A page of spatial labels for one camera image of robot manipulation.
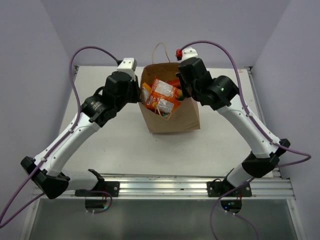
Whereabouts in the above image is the yellow Kettle chips bag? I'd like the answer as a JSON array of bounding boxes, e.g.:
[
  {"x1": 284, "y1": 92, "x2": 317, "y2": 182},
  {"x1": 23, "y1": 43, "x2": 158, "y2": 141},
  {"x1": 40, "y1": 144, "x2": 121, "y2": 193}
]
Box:
[{"x1": 141, "y1": 82, "x2": 152, "y2": 105}]

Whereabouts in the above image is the orange small snack bag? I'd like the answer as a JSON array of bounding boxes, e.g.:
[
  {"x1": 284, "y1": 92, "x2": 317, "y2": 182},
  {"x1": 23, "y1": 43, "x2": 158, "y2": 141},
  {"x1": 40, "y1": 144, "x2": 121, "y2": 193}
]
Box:
[{"x1": 144, "y1": 77, "x2": 184, "y2": 115}]

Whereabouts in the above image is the brown paper bag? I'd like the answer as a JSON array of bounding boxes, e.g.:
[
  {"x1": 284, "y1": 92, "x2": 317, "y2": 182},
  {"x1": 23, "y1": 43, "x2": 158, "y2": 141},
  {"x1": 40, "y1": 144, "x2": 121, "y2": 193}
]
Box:
[{"x1": 139, "y1": 49, "x2": 201, "y2": 134}]

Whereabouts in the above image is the red cassava chips bag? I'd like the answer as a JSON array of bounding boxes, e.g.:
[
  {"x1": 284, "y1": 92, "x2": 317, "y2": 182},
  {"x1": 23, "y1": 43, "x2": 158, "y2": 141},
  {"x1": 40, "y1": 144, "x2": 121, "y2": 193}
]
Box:
[{"x1": 167, "y1": 78, "x2": 181, "y2": 89}]

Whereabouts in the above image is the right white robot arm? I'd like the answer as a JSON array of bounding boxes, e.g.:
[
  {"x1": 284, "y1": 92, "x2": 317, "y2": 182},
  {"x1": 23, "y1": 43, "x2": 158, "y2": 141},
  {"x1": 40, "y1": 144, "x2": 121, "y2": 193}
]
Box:
[{"x1": 177, "y1": 57, "x2": 290, "y2": 197}]

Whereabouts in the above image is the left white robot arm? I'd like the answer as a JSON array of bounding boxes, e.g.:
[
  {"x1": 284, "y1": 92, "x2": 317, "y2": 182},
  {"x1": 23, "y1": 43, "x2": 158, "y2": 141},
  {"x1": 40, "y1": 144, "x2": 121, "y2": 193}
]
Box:
[{"x1": 20, "y1": 69, "x2": 140, "y2": 199}]

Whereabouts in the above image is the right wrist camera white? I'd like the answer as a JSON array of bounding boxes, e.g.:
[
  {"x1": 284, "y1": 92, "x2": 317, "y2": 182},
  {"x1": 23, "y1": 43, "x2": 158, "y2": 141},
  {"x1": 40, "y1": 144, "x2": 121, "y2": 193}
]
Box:
[{"x1": 175, "y1": 47, "x2": 198, "y2": 61}]

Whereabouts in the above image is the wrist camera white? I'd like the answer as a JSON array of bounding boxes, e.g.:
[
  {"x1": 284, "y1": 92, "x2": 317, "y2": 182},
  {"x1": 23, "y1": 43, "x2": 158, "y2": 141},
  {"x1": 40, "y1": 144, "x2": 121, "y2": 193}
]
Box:
[
  {"x1": 175, "y1": 47, "x2": 198, "y2": 61},
  {"x1": 116, "y1": 57, "x2": 137, "y2": 76}
]

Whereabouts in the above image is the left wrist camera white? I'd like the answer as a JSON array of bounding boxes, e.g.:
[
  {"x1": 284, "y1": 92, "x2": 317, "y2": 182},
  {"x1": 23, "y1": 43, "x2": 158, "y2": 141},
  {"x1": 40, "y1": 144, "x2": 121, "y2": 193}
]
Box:
[{"x1": 116, "y1": 57, "x2": 137, "y2": 76}]

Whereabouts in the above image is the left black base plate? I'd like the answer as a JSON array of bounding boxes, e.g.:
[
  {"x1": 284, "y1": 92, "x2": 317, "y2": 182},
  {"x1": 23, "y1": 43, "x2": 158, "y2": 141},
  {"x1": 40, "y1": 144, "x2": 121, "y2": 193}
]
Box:
[{"x1": 75, "y1": 169, "x2": 120, "y2": 197}]

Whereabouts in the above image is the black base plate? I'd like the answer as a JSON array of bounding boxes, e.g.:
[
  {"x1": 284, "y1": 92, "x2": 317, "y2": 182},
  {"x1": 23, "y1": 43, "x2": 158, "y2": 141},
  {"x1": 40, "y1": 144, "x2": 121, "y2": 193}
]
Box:
[
  {"x1": 75, "y1": 169, "x2": 120, "y2": 197},
  {"x1": 206, "y1": 178, "x2": 252, "y2": 197}
]

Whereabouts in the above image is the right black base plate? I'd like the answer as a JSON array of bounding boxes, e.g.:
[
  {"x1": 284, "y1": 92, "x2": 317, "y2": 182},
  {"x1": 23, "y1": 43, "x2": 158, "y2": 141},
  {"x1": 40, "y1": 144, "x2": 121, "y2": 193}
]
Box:
[{"x1": 206, "y1": 178, "x2": 252, "y2": 197}]

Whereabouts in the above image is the aluminium front rail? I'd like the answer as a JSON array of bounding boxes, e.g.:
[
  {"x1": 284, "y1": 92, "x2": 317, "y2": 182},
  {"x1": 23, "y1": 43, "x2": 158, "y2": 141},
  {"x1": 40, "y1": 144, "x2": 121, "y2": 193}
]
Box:
[{"x1": 103, "y1": 174, "x2": 295, "y2": 200}]

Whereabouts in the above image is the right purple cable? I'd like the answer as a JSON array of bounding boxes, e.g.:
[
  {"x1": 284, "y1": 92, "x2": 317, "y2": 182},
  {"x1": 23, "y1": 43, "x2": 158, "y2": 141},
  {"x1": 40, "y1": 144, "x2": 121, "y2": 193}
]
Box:
[{"x1": 181, "y1": 40, "x2": 312, "y2": 240}]

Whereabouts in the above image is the purple cable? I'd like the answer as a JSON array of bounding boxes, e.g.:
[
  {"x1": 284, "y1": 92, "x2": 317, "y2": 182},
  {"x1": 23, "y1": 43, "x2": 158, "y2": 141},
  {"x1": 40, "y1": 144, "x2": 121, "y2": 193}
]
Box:
[
  {"x1": 181, "y1": 40, "x2": 312, "y2": 240},
  {"x1": 0, "y1": 46, "x2": 123, "y2": 227}
]

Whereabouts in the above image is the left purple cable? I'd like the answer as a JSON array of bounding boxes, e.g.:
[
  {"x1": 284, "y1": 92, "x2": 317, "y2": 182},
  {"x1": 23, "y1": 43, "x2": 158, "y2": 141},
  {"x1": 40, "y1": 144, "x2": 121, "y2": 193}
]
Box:
[{"x1": 0, "y1": 46, "x2": 123, "y2": 227}]

